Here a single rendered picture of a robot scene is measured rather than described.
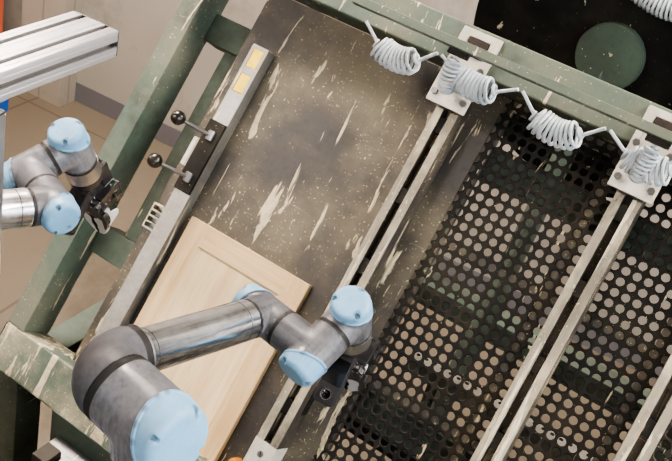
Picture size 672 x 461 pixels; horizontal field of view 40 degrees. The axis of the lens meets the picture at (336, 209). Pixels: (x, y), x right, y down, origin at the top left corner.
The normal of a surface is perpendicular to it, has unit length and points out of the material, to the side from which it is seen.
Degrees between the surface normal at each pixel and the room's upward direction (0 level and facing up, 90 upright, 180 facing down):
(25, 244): 0
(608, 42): 90
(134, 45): 90
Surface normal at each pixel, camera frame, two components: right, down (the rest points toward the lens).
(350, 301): -0.02, -0.56
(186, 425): 0.74, 0.39
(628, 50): -0.54, 0.34
